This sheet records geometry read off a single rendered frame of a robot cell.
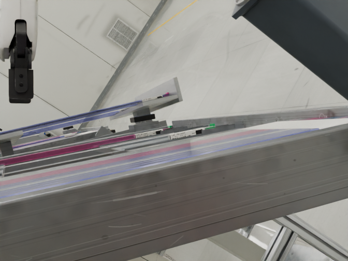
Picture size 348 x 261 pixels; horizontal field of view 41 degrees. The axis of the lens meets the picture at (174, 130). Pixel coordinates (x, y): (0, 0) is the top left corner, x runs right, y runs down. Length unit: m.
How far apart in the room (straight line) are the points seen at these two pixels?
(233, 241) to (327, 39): 0.64
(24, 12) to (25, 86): 0.10
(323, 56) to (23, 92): 0.94
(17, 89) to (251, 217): 0.39
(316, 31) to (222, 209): 1.01
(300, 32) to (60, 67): 7.39
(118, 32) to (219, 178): 8.48
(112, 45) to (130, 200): 8.43
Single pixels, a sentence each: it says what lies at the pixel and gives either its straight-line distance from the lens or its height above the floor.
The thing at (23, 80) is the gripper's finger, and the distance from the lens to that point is 0.66.
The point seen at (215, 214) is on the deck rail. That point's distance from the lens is 0.37.
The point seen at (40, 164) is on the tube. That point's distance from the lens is 0.71.
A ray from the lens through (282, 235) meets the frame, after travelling 1.25.
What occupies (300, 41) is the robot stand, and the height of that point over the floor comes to 0.51.
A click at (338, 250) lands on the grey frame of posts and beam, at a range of 1.37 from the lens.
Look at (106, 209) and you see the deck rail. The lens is 0.34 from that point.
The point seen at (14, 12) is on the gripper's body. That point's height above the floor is 1.10.
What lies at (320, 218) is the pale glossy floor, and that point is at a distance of 1.72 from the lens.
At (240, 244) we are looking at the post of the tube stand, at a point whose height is 0.28.
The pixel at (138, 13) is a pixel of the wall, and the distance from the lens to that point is 9.00.
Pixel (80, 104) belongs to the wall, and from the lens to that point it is 8.52.
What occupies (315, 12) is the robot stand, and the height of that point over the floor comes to 0.55.
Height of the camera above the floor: 1.01
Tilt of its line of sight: 16 degrees down
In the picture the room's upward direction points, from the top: 56 degrees counter-clockwise
